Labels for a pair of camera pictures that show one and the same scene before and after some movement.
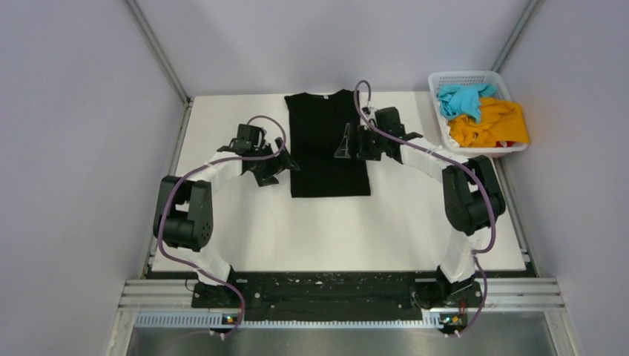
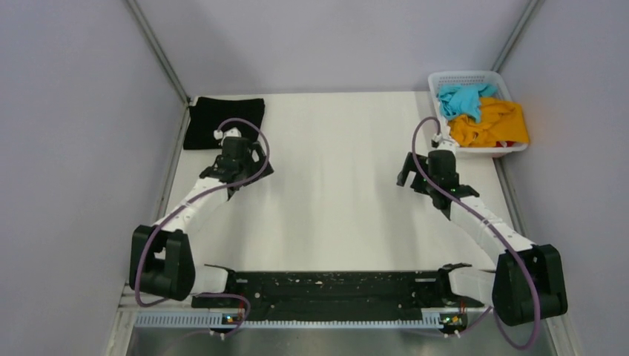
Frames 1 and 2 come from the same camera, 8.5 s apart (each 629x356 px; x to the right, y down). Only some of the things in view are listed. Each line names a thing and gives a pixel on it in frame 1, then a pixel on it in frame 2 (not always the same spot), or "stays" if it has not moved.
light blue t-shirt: (463, 99) stays
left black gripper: (266, 176) -> (259, 165)
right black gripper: (363, 131) -> (403, 174)
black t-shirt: (318, 124) -> (206, 114)
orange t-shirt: (501, 121) stays
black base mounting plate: (334, 295) stays
